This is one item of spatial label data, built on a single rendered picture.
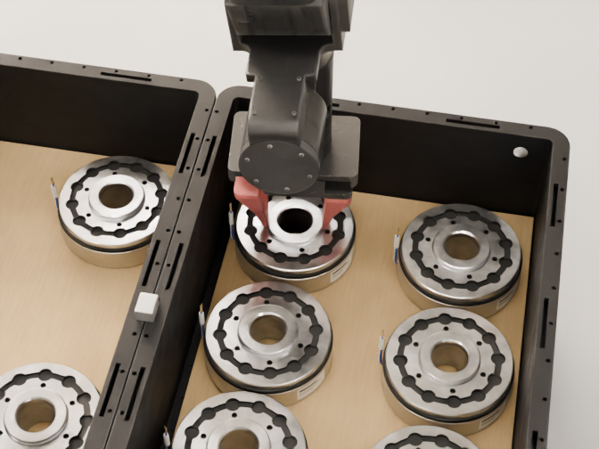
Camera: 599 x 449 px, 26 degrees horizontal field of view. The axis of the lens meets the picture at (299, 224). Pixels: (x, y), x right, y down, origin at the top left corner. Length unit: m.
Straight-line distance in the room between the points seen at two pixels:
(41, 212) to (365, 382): 0.33
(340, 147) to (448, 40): 0.50
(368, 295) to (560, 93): 0.45
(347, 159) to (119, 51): 0.53
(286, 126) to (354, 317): 0.26
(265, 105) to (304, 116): 0.03
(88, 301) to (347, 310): 0.22
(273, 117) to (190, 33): 0.63
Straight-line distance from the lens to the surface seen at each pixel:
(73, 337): 1.09
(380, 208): 1.16
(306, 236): 1.09
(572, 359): 1.24
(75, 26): 1.53
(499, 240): 1.11
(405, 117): 1.10
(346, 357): 1.07
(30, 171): 1.21
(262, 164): 0.91
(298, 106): 0.89
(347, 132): 1.04
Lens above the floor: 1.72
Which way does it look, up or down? 51 degrees down
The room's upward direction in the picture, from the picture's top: straight up
